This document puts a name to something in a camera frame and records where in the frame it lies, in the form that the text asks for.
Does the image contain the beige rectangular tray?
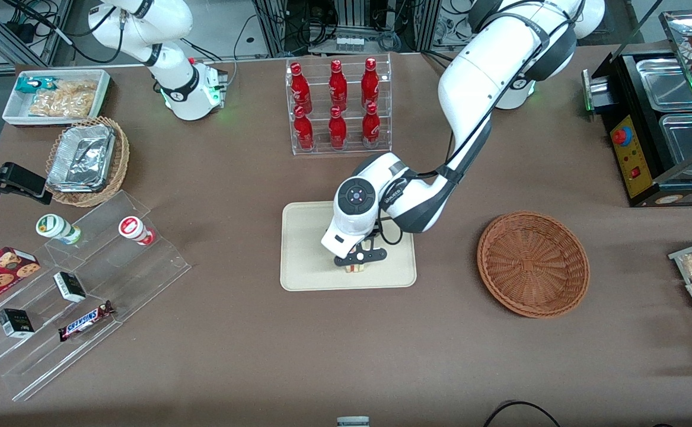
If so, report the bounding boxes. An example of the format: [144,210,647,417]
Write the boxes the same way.
[280,200,417,292]

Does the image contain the silver foil tray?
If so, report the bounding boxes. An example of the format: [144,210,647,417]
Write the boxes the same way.
[46,123,116,193]

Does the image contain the light wicker basket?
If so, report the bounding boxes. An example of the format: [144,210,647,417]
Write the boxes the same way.
[45,116,130,208]

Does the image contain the round brown wicker basket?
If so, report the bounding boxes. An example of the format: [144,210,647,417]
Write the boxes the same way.
[477,211,591,320]

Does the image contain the green lid white cup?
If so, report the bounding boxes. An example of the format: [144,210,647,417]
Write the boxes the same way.
[36,213,82,246]

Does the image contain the white rectangular bin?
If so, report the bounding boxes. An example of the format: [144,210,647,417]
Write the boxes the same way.
[2,69,112,128]

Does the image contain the clear bag of crackers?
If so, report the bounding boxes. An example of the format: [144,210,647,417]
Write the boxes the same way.
[28,80,98,118]

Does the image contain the clear acrylic bottle rack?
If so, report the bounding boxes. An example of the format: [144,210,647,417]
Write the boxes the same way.
[285,53,393,156]

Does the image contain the teal snack packet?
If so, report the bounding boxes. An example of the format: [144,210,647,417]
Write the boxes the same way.
[15,77,59,96]

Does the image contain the red soda bottle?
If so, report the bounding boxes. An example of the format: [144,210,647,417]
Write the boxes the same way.
[361,58,380,110]
[294,106,315,151]
[362,102,381,148]
[329,59,349,111]
[328,106,347,149]
[289,62,313,113]

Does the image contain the small black box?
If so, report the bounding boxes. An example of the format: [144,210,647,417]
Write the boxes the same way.
[53,271,87,304]
[0,308,35,339]

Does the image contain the red lid white cup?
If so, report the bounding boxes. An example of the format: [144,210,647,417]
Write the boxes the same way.
[118,216,157,247]

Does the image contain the clear acrylic stepped shelf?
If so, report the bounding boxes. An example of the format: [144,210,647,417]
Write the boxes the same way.
[0,190,192,402]

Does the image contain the Snickers chocolate bar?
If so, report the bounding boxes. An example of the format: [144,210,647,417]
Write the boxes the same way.
[58,301,115,342]

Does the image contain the metal equipment rack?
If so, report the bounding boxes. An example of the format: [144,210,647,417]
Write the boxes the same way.
[253,0,441,58]

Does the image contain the black food warmer machine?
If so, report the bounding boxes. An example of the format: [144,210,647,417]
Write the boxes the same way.
[582,9,692,208]

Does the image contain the grey wrist camera black mount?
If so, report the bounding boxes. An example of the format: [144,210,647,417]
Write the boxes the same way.
[334,248,388,266]

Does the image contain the black floor cable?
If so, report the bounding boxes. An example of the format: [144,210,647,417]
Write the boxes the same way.
[483,401,563,427]

